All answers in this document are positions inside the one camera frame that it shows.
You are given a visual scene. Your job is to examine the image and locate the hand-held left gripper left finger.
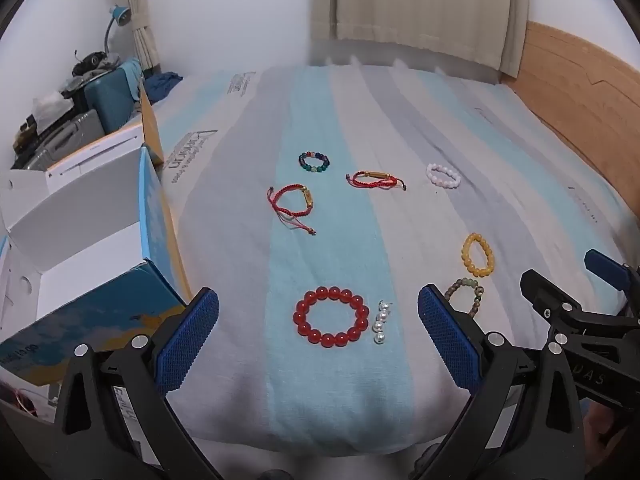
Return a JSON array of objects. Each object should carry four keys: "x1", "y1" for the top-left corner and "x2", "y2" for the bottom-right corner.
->
[{"x1": 52, "y1": 287, "x2": 226, "y2": 480}]

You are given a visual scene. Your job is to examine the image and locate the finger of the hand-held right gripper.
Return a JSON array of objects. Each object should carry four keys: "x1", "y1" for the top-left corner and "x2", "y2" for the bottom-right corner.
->
[
  {"x1": 584, "y1": 249, "x2": 640, "y2": 306},
  {"x1": 520, "y1": 269, "x2": 606, "y2": 346}
]

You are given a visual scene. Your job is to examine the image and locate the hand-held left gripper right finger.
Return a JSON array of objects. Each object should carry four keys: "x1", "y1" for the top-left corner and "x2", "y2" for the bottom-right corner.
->
[{"x1": 415, "y1": 284, "x2": 592, "y2": 480}]

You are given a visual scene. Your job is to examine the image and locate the brown bead bracelet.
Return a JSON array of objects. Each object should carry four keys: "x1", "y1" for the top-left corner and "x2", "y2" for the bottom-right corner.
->
[{"x1": 444, "y1": 278, "x2": 485, "y2": 318}]

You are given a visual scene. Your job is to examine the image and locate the yellow bead bracelet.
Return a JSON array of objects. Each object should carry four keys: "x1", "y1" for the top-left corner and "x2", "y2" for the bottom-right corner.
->
[{"x1": 461, "y1": 232, "x2": 497, "y2": 278}]

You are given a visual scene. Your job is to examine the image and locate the white pearl string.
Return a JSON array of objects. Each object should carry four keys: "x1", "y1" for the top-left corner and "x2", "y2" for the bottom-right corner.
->
[{"x1": 372, "y1": 300, "x2": 392, "y2": 345}]

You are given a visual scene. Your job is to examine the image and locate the red bead bracelet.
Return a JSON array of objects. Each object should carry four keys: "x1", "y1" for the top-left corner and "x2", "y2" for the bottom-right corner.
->
[{"x1": 293, "y1": 286, "x2": 370, "y2": 346}]

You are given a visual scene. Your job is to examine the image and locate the white and blue cardboard box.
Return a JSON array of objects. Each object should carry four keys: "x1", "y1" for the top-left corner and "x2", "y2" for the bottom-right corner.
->
[{"x1": 0, "y1": 80, "x2": 193, "y2": 426}]

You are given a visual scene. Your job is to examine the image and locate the white pink bead bracelet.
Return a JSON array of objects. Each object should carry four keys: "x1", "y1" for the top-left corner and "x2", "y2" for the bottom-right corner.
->
[{"x1": 426, "y1": 162, "x2": 461, "y2": 190}]

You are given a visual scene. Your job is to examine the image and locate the red cord bracelet gold tube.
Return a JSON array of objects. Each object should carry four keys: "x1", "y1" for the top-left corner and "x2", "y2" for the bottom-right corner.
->
[
  {"x1": 345, "y1": 170, "x2": 407, "y2": 192},
  {"x1": 266, "y1": 184, "x2": 317, "y2": 237}
]

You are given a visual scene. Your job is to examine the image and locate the multicolour bead bracelet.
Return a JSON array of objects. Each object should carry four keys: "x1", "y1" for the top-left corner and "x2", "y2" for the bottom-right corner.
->
[{"x1": 298, "y1": 151, "x2": 332, "y2": 174}]

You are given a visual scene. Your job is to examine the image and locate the striped bed sheet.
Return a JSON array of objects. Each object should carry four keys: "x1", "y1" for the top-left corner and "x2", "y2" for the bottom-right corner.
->
[{"x1": 145, "y1": 62, "x2": 637, "y2": 457}]

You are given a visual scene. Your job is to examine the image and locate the wooden headboard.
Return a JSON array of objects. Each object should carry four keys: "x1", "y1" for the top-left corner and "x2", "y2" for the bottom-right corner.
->
[{"x1": 502, "y1": 20, "x2": 640, "y2": 188}]

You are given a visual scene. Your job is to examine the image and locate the grey suitcase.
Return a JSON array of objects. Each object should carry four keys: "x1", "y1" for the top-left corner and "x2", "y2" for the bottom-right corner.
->
[{"x1": 20, "y1": 109, "x2": 108, "y2": 170}]

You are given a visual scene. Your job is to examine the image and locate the teal suitcase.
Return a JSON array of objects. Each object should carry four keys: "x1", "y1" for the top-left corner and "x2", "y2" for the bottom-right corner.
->
[{"x1": 82, "y1": 59, "x2": 147, "y2": 137}]

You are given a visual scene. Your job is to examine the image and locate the dark blue cloth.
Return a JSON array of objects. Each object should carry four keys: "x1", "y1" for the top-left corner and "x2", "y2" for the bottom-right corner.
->
[{"x1": 147, "y1": 71, "x2": 184, "y2": 107}]

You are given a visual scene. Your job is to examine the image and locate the black and gold box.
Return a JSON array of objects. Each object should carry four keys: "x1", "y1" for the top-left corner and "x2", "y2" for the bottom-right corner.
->
[{"x1": 11, "y1": 117, "x2": 42, "y2": 157}]

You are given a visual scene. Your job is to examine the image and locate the white plastic bag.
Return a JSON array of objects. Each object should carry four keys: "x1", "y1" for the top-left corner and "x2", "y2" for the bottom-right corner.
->
[{"x1": 31, "y1": 90, "x2": 74, "y2": 127}]

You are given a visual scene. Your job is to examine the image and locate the black items on suitcase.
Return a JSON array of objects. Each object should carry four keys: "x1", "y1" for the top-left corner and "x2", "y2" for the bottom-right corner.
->
[{"x1": 71, "y1": 50, "x2": 122, "y2": 80}]

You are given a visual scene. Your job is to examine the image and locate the tied beige curtain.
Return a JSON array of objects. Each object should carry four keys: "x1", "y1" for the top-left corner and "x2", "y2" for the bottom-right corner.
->
[{"x1": 125, "y1": 0, "x2": 163, "y2": 75}]

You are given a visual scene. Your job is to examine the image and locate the blue desk lamp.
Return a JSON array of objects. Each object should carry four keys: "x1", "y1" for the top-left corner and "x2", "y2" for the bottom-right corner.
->
[{"x1": 102, "y1": 4, "x2": 132, "y2": 57}]

